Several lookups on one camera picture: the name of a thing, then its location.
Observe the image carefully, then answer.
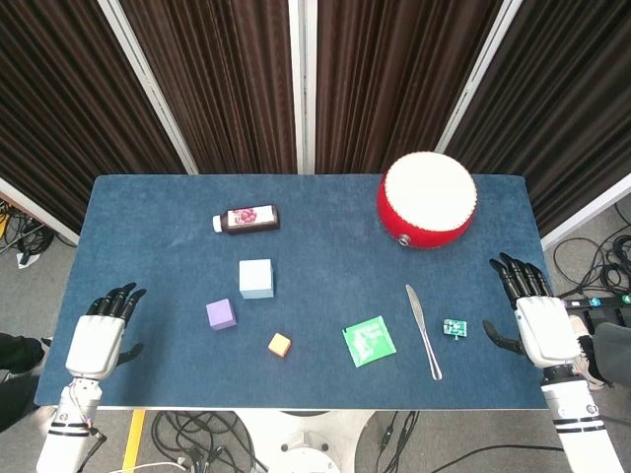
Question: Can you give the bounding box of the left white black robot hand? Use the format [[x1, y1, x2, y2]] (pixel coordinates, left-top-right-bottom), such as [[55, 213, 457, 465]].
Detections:
[[65, 282, 148, 380]]

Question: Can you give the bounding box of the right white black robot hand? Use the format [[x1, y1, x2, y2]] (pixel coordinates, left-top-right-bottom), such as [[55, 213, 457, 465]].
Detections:
[[482, 252, 582, 370]]

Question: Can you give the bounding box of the purple cube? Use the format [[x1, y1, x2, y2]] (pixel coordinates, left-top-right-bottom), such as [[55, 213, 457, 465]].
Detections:
[[205, 298, 238, 332]]

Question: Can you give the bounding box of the orange cube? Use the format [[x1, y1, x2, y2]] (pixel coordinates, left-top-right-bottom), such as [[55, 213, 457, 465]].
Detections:
[[267, 332, 293, 358]]

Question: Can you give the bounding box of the light blue cube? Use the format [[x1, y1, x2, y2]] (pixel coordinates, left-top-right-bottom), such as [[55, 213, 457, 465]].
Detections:
[[238, 258, 275, 301]]

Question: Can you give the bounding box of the person's light sneaker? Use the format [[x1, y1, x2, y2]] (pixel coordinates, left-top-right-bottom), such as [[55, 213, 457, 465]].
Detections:
[[569, 314, 610, 390]]

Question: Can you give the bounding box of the black power strip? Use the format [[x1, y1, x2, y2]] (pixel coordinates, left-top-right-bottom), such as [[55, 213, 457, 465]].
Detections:
[[561, 294, 631, 310]]

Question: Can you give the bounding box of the person's grey trouser leg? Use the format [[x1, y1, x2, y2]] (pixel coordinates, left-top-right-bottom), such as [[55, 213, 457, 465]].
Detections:
[[589, 322, 631, 388]]

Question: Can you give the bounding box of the person's black trouser leg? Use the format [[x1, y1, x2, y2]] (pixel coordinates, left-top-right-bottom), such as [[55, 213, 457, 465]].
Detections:
[[0, 332, 50, 430]]

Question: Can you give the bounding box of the small green circuit board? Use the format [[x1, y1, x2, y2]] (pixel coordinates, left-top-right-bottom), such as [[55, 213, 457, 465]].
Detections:
[[442, 317, 468, 341]]

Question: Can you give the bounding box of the yellow floor tape strip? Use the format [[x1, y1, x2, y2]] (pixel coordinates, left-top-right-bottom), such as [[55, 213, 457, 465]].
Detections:
[[120, 408, 148, 473]]

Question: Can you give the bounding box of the silver table knife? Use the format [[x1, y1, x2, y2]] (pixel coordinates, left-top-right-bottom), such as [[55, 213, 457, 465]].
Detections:
[[405, 284, 444, 381]]

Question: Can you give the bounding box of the green tea sachet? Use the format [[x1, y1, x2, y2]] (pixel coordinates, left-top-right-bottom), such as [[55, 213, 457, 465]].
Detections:
[[341, 314, 398, 369]]

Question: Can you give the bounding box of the red drum white skin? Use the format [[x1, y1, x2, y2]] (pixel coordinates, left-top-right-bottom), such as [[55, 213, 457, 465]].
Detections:
[[377, 151, 479, 252]]

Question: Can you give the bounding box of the dark brown bottle white cap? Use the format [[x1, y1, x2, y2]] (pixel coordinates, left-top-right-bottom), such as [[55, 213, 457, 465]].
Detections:
[[212, 204, 281, 236]]

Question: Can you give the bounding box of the blue table cloth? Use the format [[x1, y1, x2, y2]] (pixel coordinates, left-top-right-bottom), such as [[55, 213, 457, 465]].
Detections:
[[34, 174, 551, 410]]

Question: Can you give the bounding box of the dark brown curtain panel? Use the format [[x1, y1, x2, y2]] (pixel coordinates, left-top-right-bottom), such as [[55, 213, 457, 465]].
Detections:
[[443, 0, 631, 237], [120, 0, 297, 174], [0, 0, 186, 233], [315, 0, 504, 174]]

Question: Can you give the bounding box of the black cable bundle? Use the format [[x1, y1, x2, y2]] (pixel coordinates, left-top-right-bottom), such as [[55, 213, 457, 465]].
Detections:
[[551, 204, 631, 297], [150, 409, 270, 473], [0, 206, 55, 270], [359, 409, 420, 462]]

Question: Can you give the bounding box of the white frame post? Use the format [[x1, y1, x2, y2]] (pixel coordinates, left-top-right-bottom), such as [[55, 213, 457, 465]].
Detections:
[[0, 176, 80, 246], [288, 0, 317, 174], [435, 0, 525, 154], [97, 0, 199, 174], [540, 172, 631, 251]]

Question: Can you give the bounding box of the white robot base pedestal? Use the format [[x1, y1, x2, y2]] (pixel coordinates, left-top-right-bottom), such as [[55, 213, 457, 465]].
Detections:
[[236, 409, 376, 473]]

